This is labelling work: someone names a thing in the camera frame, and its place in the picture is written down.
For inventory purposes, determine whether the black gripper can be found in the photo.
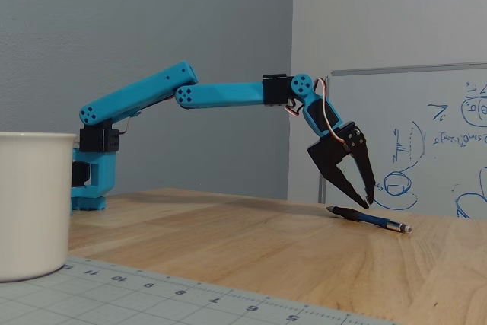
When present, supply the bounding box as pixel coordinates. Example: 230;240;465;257
307;122;377;209

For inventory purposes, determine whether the white red servo cable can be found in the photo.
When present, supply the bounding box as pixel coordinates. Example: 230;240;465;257
285;77;345;147

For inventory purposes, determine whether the whiteboard with blue drawings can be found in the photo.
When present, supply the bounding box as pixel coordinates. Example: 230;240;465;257
318;61;487;220

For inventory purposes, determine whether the blue black pen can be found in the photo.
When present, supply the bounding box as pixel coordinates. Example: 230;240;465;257
326;206;414;234

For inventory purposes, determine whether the cream ceramic mug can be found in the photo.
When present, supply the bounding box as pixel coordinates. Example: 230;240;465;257
0;131;78;284

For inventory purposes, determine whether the grey gridded cutting mat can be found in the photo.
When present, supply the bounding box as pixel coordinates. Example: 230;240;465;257
0;256;400;325

